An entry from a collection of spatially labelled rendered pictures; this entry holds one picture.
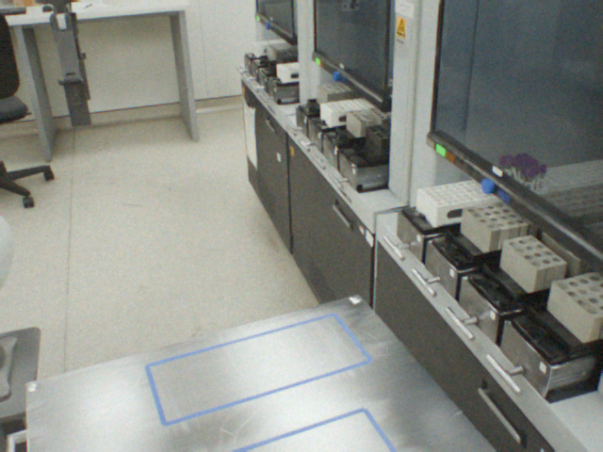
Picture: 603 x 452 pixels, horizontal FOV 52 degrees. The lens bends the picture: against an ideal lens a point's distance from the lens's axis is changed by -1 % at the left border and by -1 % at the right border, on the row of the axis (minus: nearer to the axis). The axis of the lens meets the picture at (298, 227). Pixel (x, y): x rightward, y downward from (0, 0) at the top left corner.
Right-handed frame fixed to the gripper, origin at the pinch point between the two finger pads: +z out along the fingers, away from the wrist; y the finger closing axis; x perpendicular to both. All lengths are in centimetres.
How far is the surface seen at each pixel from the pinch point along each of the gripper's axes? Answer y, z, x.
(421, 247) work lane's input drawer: -3, 42, 66
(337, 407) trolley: 41, 38, 30
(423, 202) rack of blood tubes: -11, 35, 70
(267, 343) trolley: 23, 38, 24
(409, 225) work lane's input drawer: -10, 40, 66
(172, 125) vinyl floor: -336, 121, 41
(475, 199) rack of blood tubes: -5, 33, 80
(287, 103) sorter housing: -129, 46, 71
